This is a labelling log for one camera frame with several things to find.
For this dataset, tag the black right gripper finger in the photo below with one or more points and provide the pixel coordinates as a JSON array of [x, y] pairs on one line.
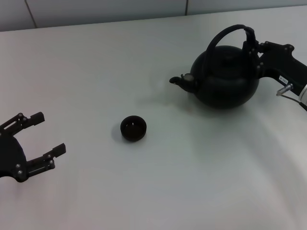
[[257, 64], [261, 46]]

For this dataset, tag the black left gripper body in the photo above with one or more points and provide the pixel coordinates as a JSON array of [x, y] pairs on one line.
[[12, 158]]

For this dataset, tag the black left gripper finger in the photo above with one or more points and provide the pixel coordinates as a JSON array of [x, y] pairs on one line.
[[57, 149], [37, 118]]

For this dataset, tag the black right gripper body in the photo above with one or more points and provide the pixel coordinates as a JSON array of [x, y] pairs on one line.
[[280, 62]]

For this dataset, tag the black round teapot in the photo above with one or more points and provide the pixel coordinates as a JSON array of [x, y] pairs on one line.
[[223, 86]]

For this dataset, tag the small black teacup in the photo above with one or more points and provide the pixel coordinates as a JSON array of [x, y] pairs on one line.
[[133, 129]]

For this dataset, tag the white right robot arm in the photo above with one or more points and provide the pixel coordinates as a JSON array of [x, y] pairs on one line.
[[304, 94]]

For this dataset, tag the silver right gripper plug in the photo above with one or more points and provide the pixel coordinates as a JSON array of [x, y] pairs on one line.
[[284, 89]]

